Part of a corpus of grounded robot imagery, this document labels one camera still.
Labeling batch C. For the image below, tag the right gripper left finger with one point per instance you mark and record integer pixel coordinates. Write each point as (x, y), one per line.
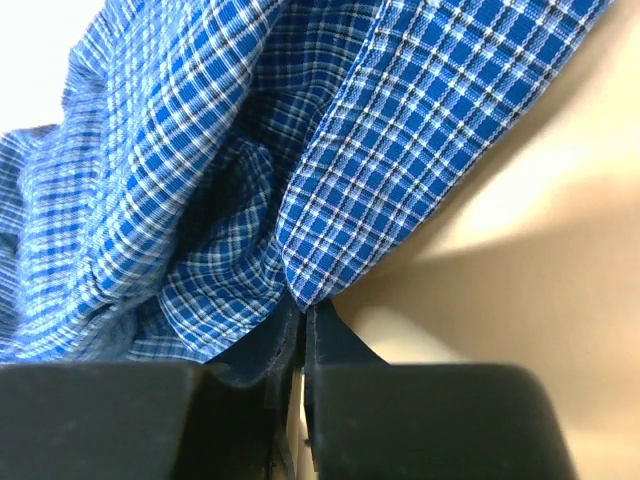
(225, 419)

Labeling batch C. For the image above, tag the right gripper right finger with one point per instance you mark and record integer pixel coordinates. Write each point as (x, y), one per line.
(370, 419)

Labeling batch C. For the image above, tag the blue plaid long sleeve shirt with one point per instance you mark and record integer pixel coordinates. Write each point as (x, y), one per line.
(216, 155)

